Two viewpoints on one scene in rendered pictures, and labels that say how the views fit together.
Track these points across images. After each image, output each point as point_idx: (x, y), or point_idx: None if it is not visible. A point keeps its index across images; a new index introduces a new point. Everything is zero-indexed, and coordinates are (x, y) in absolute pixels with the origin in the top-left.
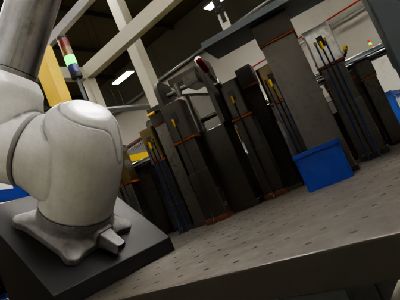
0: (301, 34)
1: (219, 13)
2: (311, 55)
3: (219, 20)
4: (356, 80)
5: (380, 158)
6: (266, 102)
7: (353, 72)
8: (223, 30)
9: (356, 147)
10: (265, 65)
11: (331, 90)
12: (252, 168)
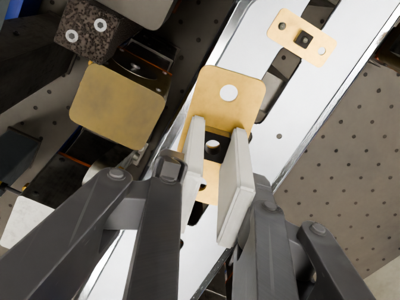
0: (25, 197)
1: (150, 180)
2: (43, 167)
3: (239, 172)
4: (228, 274)
5: (58, 94)
6: (194, 74)
7: (227, 286)
8: (237, 141)
9: None
10: (78, 88)
11: (75, 140)
12: (319, 3)
